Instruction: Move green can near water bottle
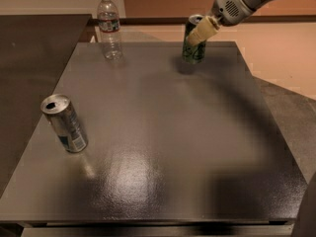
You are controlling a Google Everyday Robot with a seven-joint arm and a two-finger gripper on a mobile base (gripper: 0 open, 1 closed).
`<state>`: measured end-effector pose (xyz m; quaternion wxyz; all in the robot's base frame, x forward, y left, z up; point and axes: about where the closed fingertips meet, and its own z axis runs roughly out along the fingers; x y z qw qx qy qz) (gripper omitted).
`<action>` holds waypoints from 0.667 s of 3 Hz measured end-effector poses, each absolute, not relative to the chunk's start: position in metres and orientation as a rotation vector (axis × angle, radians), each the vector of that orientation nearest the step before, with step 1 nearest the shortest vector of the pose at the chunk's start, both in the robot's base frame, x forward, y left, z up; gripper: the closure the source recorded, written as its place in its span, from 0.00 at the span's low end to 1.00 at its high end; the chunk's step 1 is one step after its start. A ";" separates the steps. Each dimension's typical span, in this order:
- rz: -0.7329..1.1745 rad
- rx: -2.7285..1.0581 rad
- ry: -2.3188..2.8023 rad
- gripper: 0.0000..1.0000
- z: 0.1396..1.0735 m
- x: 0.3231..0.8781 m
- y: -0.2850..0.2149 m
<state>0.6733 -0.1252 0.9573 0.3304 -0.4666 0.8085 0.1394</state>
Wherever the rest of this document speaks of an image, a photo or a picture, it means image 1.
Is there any clear plastic water bottle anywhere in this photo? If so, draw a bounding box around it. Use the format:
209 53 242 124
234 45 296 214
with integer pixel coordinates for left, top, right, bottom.
97 0 122 60

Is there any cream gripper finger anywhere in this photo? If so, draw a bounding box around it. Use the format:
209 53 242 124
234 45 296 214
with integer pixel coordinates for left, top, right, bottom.
186 15 220 46

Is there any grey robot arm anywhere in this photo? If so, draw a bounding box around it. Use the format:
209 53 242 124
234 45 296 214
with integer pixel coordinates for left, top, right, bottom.
186 0 275 46

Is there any silver energy drink can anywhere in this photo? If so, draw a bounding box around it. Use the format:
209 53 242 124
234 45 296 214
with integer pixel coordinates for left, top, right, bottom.
40 94 88 153

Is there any green soda can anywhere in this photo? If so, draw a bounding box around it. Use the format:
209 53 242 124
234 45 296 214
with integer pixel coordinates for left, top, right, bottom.
182 14 205 64

